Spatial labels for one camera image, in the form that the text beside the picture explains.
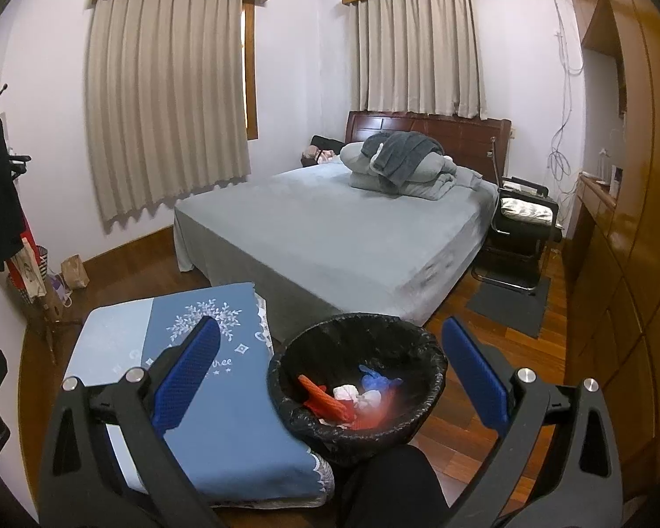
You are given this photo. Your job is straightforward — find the black pillow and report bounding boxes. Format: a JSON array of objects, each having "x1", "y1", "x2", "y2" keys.
[{"x1": 311, "y1": 135, "x2": 347, "y2": 166}]

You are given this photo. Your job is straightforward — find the dark grey floor mat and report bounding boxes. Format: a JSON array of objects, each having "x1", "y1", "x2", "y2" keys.
[{"x1": 465, "y1": 275, "x2": 551, "y2": 340}]

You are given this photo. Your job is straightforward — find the dark wooden headboard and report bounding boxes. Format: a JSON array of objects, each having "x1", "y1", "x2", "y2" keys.
[{"x1": 345, "y1": 110, "x2": 513, "y2": 185}]

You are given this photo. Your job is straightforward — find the black-lined trash bin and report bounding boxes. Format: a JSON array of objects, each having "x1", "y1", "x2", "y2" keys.
[{"x1": 268, "y1": 312, "x2": 448, "y2": 467}]

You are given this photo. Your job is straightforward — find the white patterned chair cushion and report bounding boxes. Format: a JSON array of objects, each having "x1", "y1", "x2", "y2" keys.
[{"x1": 499, "y1": 198, "x2": 554, "y2": 224}]

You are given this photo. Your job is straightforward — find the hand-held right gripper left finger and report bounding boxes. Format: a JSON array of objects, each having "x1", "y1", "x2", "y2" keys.
[{"x1": 37, "y1": 315, "x2": 237, "y2": 528}]

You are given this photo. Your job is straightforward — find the pink stuffed item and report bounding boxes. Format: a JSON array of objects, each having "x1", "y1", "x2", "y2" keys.
[{"x1": 301, "y1": 146, "x2": 336, "y2": 166}]

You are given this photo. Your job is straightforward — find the wooden window frame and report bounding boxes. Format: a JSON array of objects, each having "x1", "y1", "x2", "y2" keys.
[{"x1": 242, "y1": 3, "x2": 260, "y2": 141}]

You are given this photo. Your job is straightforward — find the wide beige curtain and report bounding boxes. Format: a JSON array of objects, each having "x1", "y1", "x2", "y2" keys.
[{"x1": 85, "y1": 0, "x2": 252, "y2": 226}]

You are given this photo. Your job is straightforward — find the person's leg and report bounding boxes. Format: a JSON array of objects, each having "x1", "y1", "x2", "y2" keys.
[{"x1": 335, "y1": 444, "x2": 449, "y2": 528}]

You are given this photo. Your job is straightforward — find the blue plastic bag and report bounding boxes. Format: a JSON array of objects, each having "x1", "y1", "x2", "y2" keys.
[{"x1": 359, "y1": 364, "x2": 403, "y2": 392}]

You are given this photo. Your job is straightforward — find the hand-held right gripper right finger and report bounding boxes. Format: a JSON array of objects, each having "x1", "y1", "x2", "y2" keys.
[{"x1": 441, "y1": 316, "x2": 625, "y2": 528}]

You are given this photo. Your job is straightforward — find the beige tote bag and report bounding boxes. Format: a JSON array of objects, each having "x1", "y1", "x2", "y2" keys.
[{"x1": 8, "y1": 236, "x2": 48, "y2": 301}]

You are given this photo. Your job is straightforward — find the wooden wardrobe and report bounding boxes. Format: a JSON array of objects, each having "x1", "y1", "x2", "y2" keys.
[{"x1": 564, "y1": 0, "x2": 660, "y2": 512}]

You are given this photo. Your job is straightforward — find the folded light grey duvet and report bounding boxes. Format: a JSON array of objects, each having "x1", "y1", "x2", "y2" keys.
[{"x1": 338, "y1": 140, "x2": 482, "y2": 199}]

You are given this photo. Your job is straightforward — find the narrow beige curtain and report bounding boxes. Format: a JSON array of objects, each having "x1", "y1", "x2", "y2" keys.
[{"x1": 355, "y1": 0, "x2": 482, "y2": 119}]

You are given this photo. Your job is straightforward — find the red bag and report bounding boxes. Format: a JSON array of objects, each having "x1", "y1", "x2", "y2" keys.
[{"x1": 11, "y1": 214, "x2": 34, "y2": 276}]

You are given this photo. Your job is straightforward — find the dark grey towel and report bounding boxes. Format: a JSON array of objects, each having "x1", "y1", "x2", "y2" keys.
[{"x1": 360, "y1": 131, "x2": 446, "y2": 185}]

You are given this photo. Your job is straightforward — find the white wall cables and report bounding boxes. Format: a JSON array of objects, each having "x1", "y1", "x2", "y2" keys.
[{"x1": 547, "y1": 0, "x2": 584, "y2": 196}]

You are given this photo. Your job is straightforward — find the black metal chair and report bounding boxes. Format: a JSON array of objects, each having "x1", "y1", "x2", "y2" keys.
[{"x1": 471, "y1": 175, "x2": 562, "y2": 291}]

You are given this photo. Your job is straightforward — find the red mesh cloth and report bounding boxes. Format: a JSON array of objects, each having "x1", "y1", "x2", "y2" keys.
[{"x1": 344, "y1": 390, "x2": 403, "y2": 433}]

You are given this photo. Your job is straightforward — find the bed with grey sheet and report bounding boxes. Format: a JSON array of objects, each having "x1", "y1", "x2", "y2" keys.
[{"x1": 173, "y1": 164, "x2": 500, "y2": 326}]

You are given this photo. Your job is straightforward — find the orange knitted cloth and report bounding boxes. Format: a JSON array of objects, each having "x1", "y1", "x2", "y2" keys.
[{"x1": 298, "y1": 375, "x2": 356, "y2": 424}]

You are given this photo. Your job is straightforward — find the brown paper bag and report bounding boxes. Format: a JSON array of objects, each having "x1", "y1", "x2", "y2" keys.
[{"x1": 60, "y1": 254, "x2": 89, "y2": 290}]

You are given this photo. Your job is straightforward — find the blue tree-print tablecloth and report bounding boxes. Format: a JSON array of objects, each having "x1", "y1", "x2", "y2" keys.
[{"x1": 60, "y1": 282, "x2": 335, "y2": 507}]

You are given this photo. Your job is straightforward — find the white purple plastic bag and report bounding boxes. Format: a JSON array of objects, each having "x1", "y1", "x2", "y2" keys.
[{"x1": 47, "y1": 274, "x2": 72, "y2": 309}]

